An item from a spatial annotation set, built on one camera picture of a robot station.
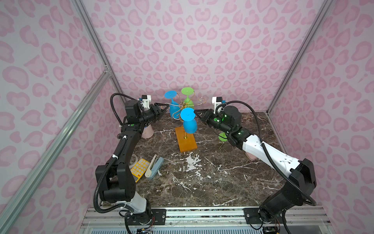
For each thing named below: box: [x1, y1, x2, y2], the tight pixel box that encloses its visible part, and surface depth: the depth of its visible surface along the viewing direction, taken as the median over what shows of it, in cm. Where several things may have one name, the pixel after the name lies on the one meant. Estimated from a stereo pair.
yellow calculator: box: [130, 158, 151, 183], surface depth 90 cm
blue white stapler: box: [144, 154, 165, 179], surface depth 90 cm
